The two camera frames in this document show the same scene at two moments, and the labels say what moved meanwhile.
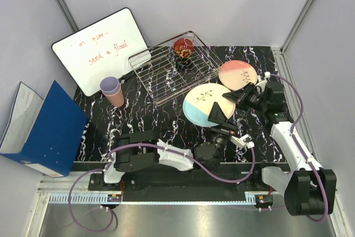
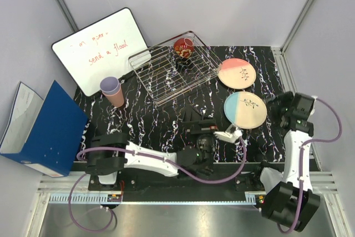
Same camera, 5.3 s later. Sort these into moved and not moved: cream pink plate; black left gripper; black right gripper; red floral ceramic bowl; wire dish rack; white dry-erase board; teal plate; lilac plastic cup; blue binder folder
Moved: teal plate; black right gripper; black left gripper
Not moved: wire dish rack; red floral ceramic bowl; cream pink plate; lilac plastic cup; white dry-erase board; blue binder folder
